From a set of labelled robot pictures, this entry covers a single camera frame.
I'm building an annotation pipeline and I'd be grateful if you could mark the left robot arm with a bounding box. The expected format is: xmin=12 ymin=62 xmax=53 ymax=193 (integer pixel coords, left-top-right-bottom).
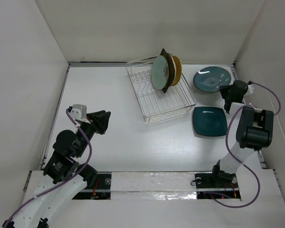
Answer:
xmin=2 ymin=104 xmax=111 ymax=228

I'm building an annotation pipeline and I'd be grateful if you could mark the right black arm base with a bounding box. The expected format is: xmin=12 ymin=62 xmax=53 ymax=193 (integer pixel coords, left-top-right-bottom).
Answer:
xmin=190 ymin=172 xmax=241 ymax=200

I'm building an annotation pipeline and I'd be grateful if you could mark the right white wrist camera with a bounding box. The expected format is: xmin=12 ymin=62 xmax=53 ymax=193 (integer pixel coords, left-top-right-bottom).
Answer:
xmin=245 ymin=81 xmax=255 ymax=95

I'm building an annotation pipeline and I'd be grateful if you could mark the silver taped front rail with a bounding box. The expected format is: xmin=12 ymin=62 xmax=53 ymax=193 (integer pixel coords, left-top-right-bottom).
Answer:
xmin=72 ymin=171 xmax=242 ymax=200

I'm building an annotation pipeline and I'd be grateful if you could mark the beige bird painted plate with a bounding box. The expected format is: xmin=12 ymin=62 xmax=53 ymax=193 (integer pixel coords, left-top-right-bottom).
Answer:
xmin=170 ymin=54 xmax=177 ymax=86

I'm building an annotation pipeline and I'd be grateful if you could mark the square brown yellow plate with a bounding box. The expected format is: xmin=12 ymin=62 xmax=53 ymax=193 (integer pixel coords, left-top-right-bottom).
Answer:
xmin=161 ymin=48 xmax=174 ymax=94

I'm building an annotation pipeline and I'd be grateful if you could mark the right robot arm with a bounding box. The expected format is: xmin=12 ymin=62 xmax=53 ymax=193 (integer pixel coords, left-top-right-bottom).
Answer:
xmin=210 ymin=80 xmax=278 ymax=187

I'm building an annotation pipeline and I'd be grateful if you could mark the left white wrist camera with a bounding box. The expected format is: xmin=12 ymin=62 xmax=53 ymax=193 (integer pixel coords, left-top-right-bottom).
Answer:
xmin=66 ymin=104 xmax=87 ymax=121

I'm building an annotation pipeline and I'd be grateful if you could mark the square dark teal plate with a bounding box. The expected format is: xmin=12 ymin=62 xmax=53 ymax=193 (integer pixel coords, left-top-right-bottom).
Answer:
xmin=192 ymin=106 xmax=228 ymax=137

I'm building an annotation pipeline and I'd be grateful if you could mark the metal wire dish rack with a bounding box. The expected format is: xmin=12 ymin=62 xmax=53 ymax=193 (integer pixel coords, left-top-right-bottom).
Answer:
xmin=126 ymin=57 xmax=196 ymax=124

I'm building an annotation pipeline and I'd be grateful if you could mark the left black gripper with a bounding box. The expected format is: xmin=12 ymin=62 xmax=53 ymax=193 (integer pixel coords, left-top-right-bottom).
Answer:
xmin=76 ymin=109 xmax=111 ymax=156

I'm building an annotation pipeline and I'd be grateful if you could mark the round woven bamboo plate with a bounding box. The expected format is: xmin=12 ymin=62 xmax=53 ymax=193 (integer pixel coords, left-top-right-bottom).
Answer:
xmin=172 ymin=56 xmax=182 ymax=86

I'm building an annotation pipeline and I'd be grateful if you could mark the light green flower plate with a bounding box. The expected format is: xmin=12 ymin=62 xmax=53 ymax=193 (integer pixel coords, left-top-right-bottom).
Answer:
xmin=151 ymin=55 xmax=169 ymax=90

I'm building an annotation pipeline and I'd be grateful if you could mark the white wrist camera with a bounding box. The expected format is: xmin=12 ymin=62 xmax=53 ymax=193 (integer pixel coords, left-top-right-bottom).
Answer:
xmin=245 ymin=81 xmax=255 ymax=95
xmin=66 ymin=104 xmax=87 ymax=121

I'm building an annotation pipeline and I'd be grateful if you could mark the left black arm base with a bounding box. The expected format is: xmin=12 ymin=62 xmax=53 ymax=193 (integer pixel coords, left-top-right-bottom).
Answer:
xmin=73 ymin=172 xmax=112 ymax=200

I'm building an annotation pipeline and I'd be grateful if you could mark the round dark teal plate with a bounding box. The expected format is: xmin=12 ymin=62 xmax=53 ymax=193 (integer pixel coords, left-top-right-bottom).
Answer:
xmin=193 ymin=66 xmax=231 ymax=93

